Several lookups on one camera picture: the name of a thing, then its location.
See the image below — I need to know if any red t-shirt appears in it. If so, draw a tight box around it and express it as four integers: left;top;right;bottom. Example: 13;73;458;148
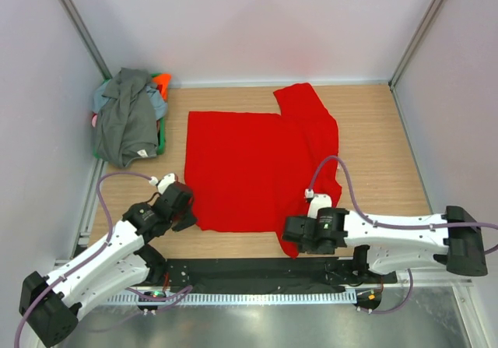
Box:
184;83;342;237

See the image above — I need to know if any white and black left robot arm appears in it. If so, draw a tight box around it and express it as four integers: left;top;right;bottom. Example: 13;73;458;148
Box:
19;174;196;347

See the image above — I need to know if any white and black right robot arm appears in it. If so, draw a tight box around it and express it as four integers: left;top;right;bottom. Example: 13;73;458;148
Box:
282;206;488;283

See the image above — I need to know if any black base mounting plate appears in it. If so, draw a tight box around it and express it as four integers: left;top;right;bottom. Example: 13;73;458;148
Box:
167;257;398;295

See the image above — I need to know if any grey t-shirt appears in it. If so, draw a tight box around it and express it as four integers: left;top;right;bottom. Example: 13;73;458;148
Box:
93;68;159;168

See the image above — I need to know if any light blue garment in basket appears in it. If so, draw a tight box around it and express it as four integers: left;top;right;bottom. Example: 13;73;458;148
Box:
92;79;168;121

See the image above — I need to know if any green plastic basket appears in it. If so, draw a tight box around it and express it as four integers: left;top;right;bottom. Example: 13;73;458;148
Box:
90;73;168;160

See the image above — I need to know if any orange garment in basket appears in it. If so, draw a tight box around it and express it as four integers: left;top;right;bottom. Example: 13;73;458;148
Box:
153;73;171;102

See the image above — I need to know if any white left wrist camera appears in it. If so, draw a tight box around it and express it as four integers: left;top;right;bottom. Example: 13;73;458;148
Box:
149;173;178;194

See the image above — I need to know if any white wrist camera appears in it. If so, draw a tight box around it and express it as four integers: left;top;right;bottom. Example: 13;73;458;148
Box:
304;189;332;219
149;173;178;194

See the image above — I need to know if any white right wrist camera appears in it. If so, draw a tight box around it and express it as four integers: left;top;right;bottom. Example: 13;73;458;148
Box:
304;189;332;219

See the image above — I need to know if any white slotted cable duct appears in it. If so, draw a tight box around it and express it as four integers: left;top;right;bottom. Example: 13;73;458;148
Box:
93;290;357;308

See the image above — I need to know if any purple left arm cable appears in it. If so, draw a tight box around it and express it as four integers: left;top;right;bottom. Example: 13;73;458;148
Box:
11;170;194;348

